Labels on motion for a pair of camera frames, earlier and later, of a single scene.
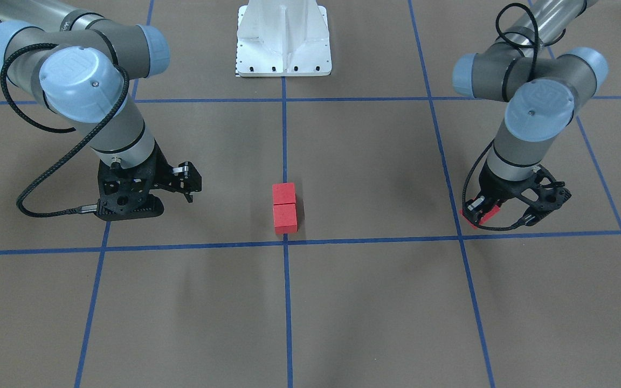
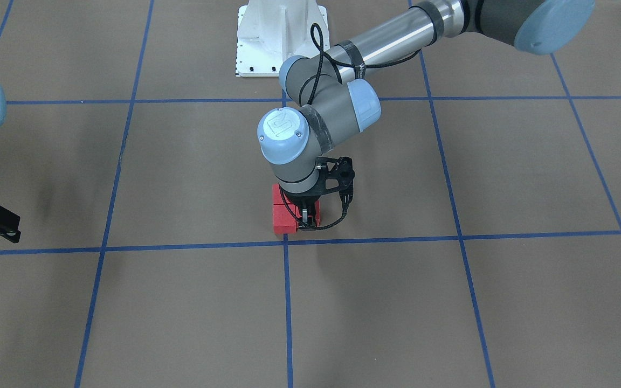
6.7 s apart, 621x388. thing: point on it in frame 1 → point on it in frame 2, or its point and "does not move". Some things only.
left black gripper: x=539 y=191 → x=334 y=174
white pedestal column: x=283 y=38 does not move
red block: x=285 y=220 does not move
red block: x=487 y=215 → x=292 y=224
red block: x=283 y=193 does not move
